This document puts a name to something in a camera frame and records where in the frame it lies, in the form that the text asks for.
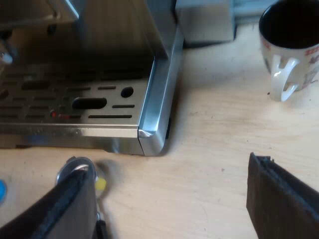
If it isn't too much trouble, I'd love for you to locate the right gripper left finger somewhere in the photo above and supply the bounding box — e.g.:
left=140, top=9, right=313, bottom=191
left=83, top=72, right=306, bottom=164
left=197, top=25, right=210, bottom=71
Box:
left=0, top=169, right=98, bottom=239

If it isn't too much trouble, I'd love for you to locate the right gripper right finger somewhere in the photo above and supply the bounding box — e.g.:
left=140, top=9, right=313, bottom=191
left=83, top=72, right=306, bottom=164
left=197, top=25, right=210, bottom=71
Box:
left=246, top=152, right=319, bottom=239

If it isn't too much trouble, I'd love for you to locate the steel espresso machine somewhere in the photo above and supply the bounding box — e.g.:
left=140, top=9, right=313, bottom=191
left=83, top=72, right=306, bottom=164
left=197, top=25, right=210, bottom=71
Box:
left=0, top=0, right=184, bottom=157

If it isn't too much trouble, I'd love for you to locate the bright blue tamper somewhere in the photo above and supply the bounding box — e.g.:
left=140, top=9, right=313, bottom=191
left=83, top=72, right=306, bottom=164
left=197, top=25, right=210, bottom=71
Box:
left=0, top=179, right=7, bottom=205

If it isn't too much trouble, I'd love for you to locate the white mug with red and black print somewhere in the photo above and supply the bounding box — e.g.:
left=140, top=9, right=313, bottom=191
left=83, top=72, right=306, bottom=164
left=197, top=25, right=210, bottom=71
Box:
left=258, top=0, right=319, bottom=102

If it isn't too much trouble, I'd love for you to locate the metal block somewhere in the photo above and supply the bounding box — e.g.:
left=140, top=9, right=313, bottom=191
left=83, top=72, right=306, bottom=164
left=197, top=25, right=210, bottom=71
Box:
left=175, top=0, right=236, bottom=45

